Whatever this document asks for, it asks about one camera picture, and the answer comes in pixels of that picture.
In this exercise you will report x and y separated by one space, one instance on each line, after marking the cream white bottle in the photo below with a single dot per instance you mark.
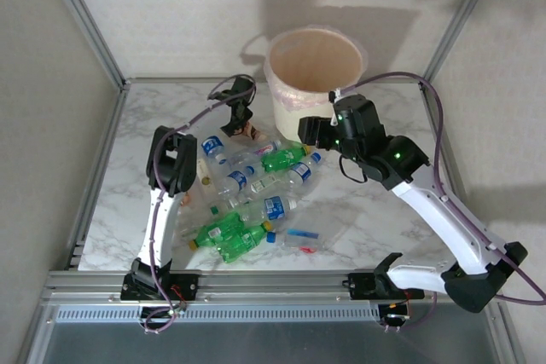
205 178

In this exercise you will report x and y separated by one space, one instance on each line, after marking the aluminium frame post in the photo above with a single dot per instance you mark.
88 23
460 19

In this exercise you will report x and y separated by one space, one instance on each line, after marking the pink translucent bin liner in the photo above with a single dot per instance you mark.
281 97

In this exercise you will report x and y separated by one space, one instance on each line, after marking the small clear bottle white cap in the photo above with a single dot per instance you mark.
234 201

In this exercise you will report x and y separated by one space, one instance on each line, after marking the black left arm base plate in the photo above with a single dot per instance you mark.
187 285

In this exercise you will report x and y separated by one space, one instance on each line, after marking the grey metal panel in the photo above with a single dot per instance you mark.
273 344

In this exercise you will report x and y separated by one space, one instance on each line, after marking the clear bottle green cap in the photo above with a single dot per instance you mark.
214 209

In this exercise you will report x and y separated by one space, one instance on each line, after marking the clear bottle pink label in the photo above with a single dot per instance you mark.
265 149

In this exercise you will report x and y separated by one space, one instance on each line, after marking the crushed clear bottle blue cap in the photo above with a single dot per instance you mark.
303 234

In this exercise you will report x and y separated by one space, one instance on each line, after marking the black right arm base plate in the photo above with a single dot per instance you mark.
360 285

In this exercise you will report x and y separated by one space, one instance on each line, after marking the clear bottle white green label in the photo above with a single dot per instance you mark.
260 185

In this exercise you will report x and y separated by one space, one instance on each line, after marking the green bottle yellow cap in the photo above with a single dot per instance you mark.
281 160
239 244

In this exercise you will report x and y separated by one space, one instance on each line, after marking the aluminium frame rail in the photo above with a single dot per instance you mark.
460 180
106 146
508 338
34 334
273 285
149 80

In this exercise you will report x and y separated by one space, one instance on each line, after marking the cream plastic bin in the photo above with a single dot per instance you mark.
294 121

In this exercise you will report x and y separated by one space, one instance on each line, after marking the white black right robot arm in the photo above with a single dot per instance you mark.
439 219

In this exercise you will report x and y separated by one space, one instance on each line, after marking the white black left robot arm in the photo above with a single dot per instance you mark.
160 227

